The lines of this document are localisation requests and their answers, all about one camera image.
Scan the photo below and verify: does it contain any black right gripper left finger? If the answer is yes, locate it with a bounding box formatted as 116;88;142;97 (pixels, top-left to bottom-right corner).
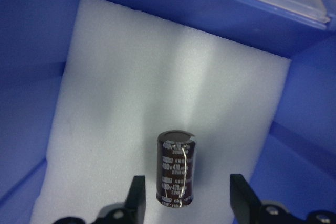
124;175;146;223

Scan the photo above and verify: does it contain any white foam pad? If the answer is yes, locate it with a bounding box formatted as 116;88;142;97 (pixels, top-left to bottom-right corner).
30;0;291;223

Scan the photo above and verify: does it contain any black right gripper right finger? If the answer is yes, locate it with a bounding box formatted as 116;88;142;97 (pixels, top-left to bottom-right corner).
230;174;262;224

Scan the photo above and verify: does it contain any blue plastic bin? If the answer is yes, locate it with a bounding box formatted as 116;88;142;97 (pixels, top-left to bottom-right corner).
1;0;335;223

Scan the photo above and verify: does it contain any dark brown cylindrical capacitor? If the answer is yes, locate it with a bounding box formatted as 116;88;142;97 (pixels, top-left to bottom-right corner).
156;130;196;208

